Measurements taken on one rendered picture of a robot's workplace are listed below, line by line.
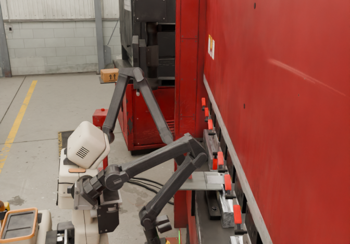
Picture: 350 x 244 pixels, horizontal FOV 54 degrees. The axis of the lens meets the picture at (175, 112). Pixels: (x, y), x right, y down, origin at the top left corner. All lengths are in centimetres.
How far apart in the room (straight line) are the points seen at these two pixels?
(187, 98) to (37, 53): 650
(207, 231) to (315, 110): 124
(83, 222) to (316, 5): 147
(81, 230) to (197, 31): 153
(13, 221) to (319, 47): 165
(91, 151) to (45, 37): 726
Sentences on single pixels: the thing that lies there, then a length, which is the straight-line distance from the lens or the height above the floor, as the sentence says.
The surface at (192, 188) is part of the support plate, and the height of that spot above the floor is 100.
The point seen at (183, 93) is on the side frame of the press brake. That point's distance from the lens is 263.
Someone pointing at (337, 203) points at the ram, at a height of 169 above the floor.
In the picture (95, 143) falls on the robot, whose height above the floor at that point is 135.
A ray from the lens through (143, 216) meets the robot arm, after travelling 160.
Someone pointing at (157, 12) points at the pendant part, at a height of 182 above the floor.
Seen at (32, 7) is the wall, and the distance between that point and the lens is 869.
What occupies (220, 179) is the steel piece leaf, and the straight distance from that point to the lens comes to 196.
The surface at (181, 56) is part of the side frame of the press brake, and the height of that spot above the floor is 152.
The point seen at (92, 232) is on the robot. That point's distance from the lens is 180.
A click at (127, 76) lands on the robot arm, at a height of 155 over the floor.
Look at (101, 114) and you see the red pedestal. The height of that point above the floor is 80.
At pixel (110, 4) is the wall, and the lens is 868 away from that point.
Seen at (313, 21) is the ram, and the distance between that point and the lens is 69.
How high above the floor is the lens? 200
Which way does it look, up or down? 20 degrees down
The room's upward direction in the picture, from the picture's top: 1 degrees clockwise
